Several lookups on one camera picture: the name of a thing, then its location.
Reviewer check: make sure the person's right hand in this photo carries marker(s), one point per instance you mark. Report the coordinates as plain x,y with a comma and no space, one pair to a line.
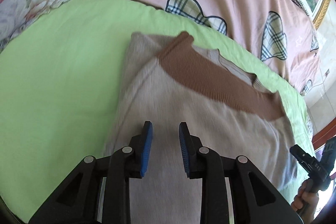
305,197

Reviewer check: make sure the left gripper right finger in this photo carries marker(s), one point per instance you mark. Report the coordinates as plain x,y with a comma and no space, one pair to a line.
232,183

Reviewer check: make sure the grey brown knit sweater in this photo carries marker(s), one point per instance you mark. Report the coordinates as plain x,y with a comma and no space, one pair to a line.
168,80

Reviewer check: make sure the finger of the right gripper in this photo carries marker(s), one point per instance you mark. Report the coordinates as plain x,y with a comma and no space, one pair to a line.
308,162

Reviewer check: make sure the green bed sheet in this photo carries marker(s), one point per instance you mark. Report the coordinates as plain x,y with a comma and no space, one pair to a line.
60,80

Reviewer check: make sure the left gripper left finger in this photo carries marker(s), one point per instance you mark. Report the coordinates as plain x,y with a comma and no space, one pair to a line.
77,197

